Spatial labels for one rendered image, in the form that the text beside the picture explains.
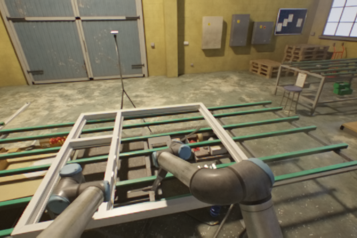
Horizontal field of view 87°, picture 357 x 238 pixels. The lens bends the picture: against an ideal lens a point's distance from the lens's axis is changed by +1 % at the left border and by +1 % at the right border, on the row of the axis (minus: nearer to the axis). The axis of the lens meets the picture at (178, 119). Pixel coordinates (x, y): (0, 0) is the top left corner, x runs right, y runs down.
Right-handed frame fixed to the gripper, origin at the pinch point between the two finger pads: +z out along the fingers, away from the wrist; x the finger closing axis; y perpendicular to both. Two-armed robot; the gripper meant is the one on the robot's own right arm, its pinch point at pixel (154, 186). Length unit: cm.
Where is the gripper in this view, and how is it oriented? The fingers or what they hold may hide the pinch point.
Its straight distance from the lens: 133.0
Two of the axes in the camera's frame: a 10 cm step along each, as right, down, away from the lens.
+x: 1.6, -1.6, -9.7
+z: -4.9, 8.5, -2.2
